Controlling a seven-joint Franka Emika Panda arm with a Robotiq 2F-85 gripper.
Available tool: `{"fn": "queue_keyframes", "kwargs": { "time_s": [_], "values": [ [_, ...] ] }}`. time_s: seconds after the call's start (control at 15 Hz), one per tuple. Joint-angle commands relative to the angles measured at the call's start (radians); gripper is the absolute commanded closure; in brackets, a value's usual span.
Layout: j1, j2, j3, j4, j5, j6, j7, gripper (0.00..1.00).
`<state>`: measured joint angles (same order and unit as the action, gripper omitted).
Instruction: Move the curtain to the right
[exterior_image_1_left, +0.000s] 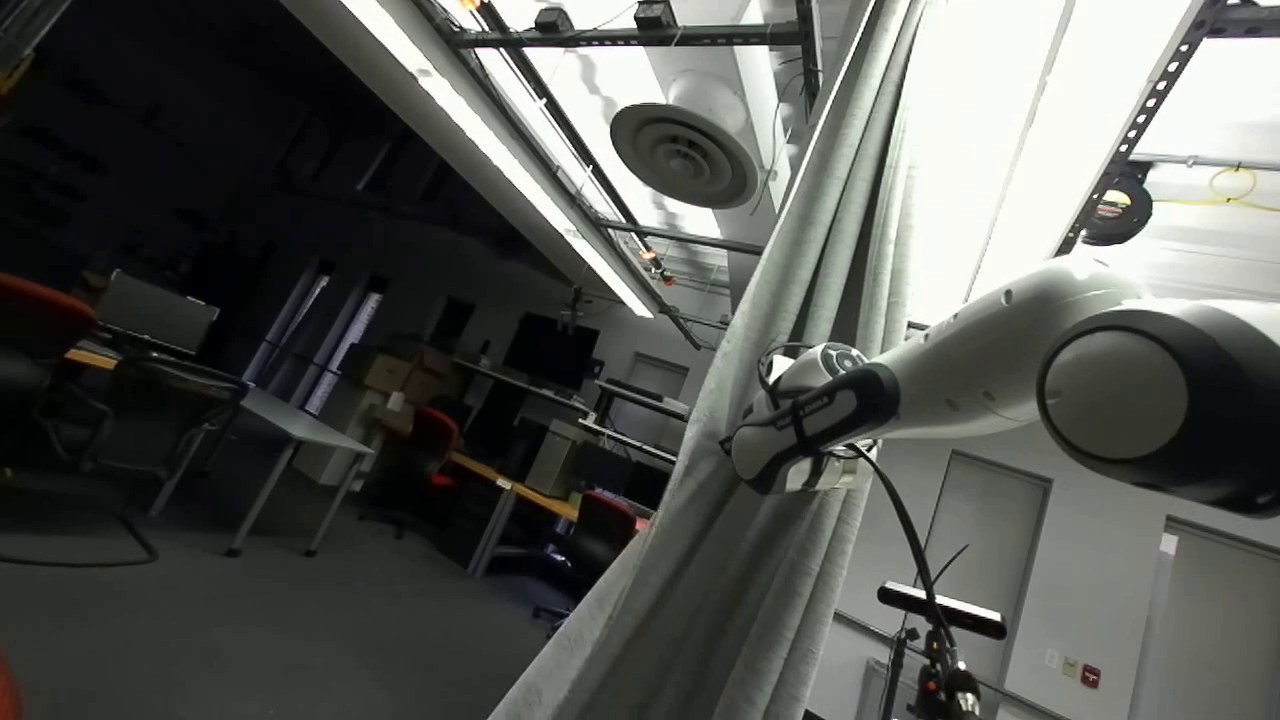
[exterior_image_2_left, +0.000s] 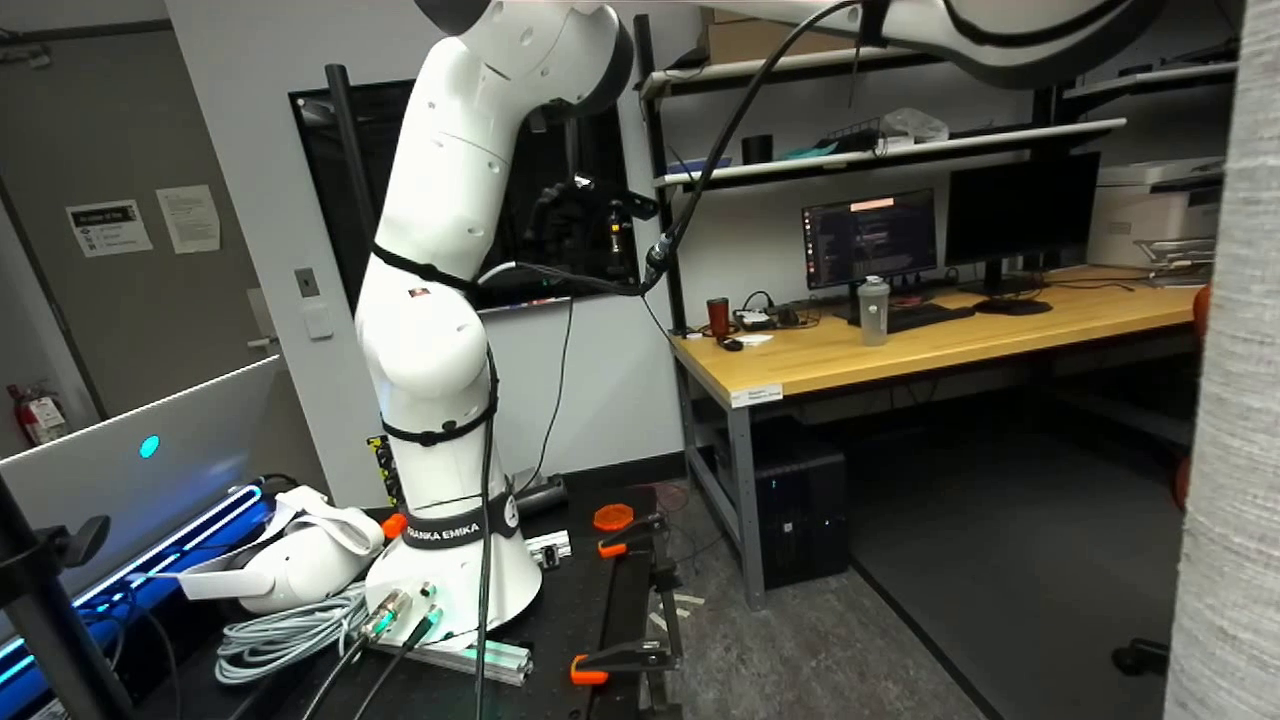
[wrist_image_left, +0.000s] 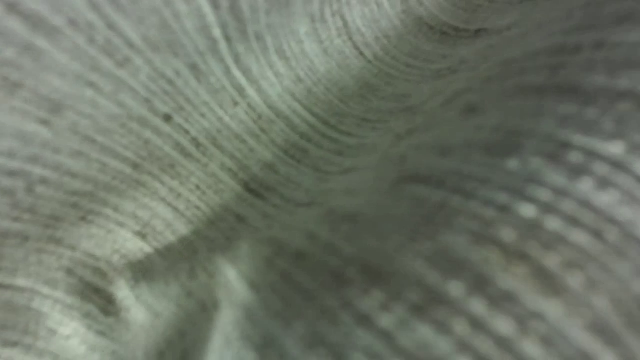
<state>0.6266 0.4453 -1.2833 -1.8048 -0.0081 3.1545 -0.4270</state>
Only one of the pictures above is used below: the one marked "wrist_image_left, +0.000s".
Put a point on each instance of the grey fabric curtain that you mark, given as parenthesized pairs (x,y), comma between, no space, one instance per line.
(320,181)

